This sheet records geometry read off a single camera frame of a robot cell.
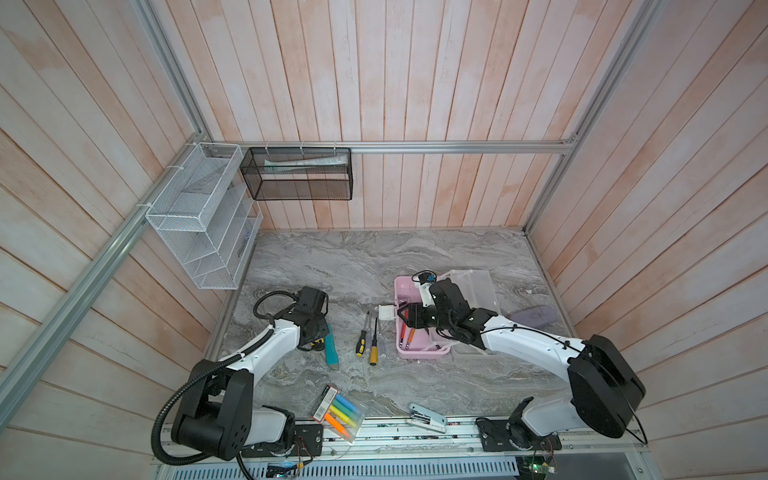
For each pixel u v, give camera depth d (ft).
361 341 2.91
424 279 2.55
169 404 1.25
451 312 2.14
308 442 2.40
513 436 2.17
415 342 2.97
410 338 2.96
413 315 2.45
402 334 3.03
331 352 2.88
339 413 2.51
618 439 1.40
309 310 2.27
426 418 2.49
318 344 2.82
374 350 2.88
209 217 2.38
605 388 1.39
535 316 3.04
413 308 2.46
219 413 1.36
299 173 3.41
